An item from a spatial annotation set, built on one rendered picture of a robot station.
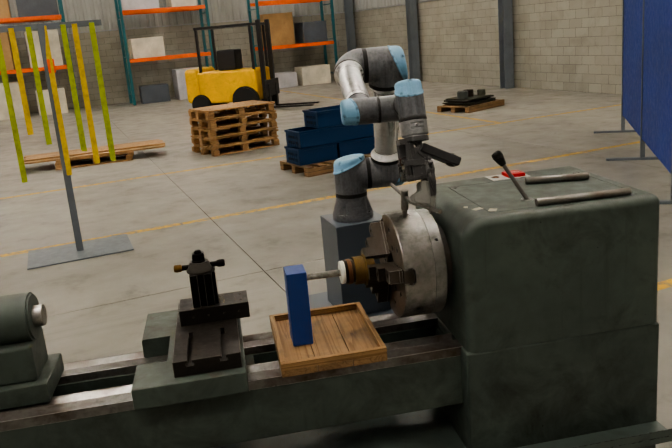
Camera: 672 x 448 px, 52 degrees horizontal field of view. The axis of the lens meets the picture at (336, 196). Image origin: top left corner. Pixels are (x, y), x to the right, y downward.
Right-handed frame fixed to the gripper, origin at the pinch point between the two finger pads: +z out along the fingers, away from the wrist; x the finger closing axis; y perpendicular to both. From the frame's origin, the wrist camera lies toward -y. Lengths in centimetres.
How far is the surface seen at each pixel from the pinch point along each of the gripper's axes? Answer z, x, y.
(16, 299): 9, -21, 114
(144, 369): 33, -17, 82
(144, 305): 45, -330, 119
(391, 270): 15.7, -11.2, 11.2
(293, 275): 13.6, -19.5, 38.1
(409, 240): 8.0, -10.0, 5.1
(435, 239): 8.8, -10.7, -2.7
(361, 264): 13.5, -20.1, 17.8
